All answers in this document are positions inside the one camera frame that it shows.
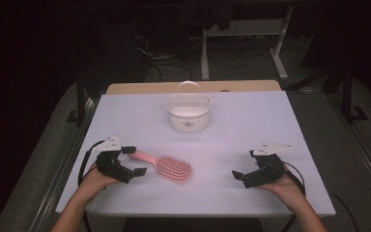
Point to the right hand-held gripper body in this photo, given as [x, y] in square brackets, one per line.
[267, 169]

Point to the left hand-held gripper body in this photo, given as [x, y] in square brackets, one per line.
[111, 164]

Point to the pink hairbrush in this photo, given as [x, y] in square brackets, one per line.
[174, 168]

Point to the white plastic basket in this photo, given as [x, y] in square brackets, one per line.
[188, 111]

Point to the person's left hand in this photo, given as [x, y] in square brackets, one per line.
[93, 183]

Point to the person's right hand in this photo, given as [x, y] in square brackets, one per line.
[285, 190]

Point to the light wooden table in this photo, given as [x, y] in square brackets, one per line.
[154, 87]

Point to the black metal stand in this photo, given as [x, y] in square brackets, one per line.
[349, 100]
[79, 100]

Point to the metal frame rail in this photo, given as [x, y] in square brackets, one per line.
[61, 167]
[364, 151]

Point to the white metal desk frame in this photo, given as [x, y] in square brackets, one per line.
[243, 27]

